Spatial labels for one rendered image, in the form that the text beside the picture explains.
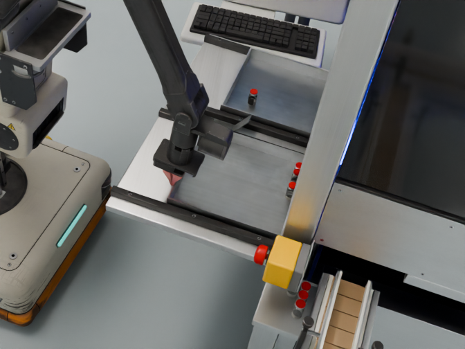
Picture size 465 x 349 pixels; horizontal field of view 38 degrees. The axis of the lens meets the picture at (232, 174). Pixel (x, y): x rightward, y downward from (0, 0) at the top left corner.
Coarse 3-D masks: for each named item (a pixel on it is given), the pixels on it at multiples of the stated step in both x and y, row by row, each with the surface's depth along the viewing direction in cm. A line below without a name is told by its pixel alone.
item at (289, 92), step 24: (240, 72) 184; (264, 72) 188; (288, 72) 189; (312, 72) 188; (240, 96) 180; (264, 96) 181; (288, 96) 182; (312, 96) 184; (264, 120) 171; (288, 120) 176; (312, 120) 177
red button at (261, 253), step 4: (260, 248) 132; (264, 248) 132; (256, 252) 132; (260, 252) 132; (264, 252) 132; (256, 256) 132; (260, 256) 132; (264, 256) 132; (256, 260) 132; (260, 260) 132; (260, 264) 132
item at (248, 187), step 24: (240, 144) 168; (264, 144) 165; (216, 168) 162; (240, 168) 163; (264, 168) 164; (288, 168) 165; (192, 192) 157; (216, 192) 157; (240, 192) 158; (264, 192) 159; (216, 216) 150; (240, 216) 154; (264, 216) 154; (312, 240) 151
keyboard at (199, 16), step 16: (208, 16) 211; (224, 16) 212; (240, 16) 213; (192, 32) 208; (208, 32) 207; (224, 32) 207; (240, 32) 207; (256, 32) 208; (272, 32) 209; (288, 32) 210; (304, 32) 211; (272, 48) 207; (288, 48) 207; (304, 48) 206
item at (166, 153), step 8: (160, 144) 148; (168, 144) 149; (160, 152) 147; (168, 152) 145; (176, 152) 143; (184, 152) 143; (192, 152) 145; (200, 152) 149; (160, 160) 146; (168, 160) 146; (176, 160) 144; (184, 160) 145; (192, 160) 148; (200, 160) 148; (176, 168) 146; (184, 168) 146; (192, 168) 146; (192, 176) 146
